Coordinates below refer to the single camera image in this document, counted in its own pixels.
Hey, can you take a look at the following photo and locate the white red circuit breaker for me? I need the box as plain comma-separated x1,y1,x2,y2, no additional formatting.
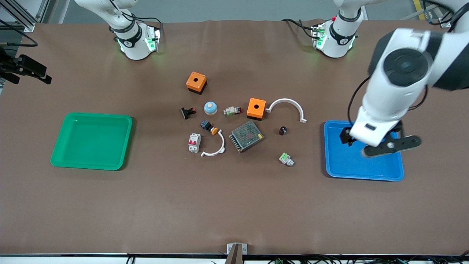
188,133,202,153

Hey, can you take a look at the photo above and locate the blue plastic tray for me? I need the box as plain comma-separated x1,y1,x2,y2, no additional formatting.
324,120,405,182

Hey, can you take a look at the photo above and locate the orange black button box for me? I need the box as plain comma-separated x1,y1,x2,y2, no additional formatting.
186,71,207,95
247,98,266,121

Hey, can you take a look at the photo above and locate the metal mesh power supply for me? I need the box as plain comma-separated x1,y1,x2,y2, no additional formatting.
229,121,265,153

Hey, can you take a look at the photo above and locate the green plastic tray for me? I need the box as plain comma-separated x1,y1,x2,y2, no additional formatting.
50,113,133,171

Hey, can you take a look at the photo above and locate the green lit left base box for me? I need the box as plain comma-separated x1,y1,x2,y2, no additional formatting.
311,23,327,50

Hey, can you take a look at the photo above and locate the green lit base box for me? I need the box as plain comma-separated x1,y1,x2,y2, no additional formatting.
145,25,162,52
311,23,327,50

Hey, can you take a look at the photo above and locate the brown table mat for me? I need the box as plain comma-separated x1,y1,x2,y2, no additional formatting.
0,19,469,256

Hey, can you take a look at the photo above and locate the black orange push button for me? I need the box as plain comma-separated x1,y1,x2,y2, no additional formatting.
200,120,218,135

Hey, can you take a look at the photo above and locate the green lit right base box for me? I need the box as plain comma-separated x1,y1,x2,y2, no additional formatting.
145,25,162,52

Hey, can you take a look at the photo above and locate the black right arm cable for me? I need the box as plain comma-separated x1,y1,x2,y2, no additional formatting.
0,20,38,47

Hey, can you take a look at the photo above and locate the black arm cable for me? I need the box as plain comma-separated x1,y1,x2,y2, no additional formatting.
347,0,458,127
0,20,38,47

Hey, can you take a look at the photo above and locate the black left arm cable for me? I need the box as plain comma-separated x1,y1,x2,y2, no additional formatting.
347,0,458,127

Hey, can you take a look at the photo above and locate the aluminium frame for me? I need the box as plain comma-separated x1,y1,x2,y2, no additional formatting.
0,0,59,33

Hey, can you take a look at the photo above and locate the large white curved bracket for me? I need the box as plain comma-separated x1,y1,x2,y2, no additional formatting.
265,98,307,124

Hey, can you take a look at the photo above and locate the black floor cable bundle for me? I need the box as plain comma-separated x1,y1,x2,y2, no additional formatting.
267,255,469,264

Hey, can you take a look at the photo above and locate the small white curved bracket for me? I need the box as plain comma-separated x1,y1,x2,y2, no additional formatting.
200,131,226,157

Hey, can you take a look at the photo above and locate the black left base cable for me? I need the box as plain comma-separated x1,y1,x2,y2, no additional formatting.
281,18,315,37

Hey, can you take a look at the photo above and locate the black base cable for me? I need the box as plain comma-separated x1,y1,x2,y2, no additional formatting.
110,0,163,33
281,18,315,37

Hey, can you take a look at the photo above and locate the black right base cable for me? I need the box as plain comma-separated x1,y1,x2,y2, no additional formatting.
110,0,163,33

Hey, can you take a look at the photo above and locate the metal table edge bracket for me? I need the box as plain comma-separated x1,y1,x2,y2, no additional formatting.
227,243,248,255

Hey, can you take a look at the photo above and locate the brown post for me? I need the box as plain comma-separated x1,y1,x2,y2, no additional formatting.
224,244,242,264

